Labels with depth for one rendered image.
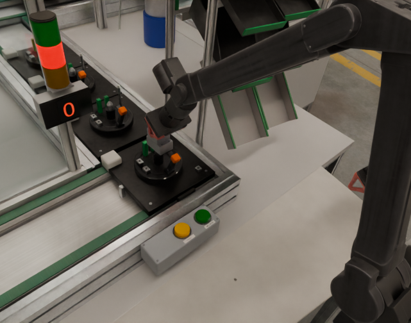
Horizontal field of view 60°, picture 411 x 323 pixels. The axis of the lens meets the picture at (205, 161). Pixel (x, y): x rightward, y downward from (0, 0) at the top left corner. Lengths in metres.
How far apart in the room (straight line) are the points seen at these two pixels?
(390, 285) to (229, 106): 0.72
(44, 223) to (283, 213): 0.69
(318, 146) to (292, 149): 0.11
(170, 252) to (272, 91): 0.65
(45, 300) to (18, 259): 0.17
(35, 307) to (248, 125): 0.76
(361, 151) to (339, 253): 1.87
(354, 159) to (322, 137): 1.38
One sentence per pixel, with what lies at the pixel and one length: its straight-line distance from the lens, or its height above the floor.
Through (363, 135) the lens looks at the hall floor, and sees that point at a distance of 3.09.
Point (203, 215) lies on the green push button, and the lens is 0.95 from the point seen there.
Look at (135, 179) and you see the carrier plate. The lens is 1.03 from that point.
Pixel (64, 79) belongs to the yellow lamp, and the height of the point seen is 1.28.
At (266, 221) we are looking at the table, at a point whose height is 0.86.
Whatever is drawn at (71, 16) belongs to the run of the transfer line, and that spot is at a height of 0.91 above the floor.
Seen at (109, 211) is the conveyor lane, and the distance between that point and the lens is 1.04.
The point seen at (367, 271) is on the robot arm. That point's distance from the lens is 0.56.
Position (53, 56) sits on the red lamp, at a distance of 0.84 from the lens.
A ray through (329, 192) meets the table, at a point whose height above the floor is 0.86.
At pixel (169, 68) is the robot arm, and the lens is 0.81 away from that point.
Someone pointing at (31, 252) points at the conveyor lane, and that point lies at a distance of 1.01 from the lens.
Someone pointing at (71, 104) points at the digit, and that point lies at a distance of 0.91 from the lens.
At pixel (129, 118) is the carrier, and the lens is 1.20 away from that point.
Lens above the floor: 1.73
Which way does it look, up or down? 45 degrees down
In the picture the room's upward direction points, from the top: 7 degrees clockwise
